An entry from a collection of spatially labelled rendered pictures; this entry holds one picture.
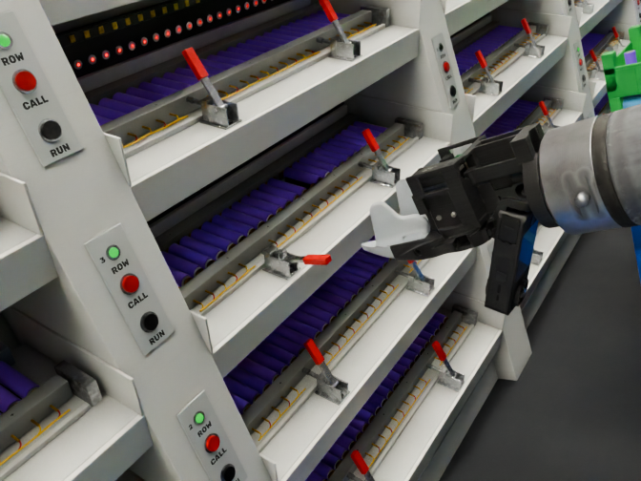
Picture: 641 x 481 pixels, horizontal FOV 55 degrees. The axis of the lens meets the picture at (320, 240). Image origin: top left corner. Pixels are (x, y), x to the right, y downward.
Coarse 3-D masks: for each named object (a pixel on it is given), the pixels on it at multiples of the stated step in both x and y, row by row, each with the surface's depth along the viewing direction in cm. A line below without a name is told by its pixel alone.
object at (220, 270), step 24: (384, 144) 102; (336, 168) 94; (360, 168) 97; (312, 192) 88; (288, 216) 83; (312, 216) 85; (264, 240) 80; (216, 264) 74; (240, 264) 76; (192, 288) 70; (216, 288) 74
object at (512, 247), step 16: (512, 208) 54; (512, 224) 53; (528, 224) 54; (496, 240) 55; (512, 240) 54; (528, 240) 55; (496, 256) 56; (512, 256) 55; (528, 256) 57; (496, 272) 56; (512, 272) 55; (496, 288) 57; (512, 288) 56; (496, 304) 58; (512, 304) 58
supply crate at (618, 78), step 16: (640, 32) 118; (624, 48) 117; (640, 48) 119; (608, 64) 107; (624, 64) 116; (640, 64) 104; (608, 80) 108; (624, 80) 107; (640, 80) 105; (608, 96) 110; (624, 96) 108
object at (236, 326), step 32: (320, 128) 105; (416, 128) 106; (448, 128) 104; (256, 160) 93; (416, 160) 100; (384, 192) 92; (160, 224) 80; (320, 224) 85; (352, 224) 85; (224, 288) 74; (256, 288) 74; (288, 288) 74; (224, 320) 69; (256, 320) 70; (224, 352) 67
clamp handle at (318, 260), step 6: (282, 252) 75; (282, 258) 75; (288, 258) 75; (294, 258) 74; (300, 258) 74; (306, 258) 73; (312, 258) 72; (318, 258) 71; (324, 258) 71; (330, 258) 71; (318, 264) 72; (324, 264) 71
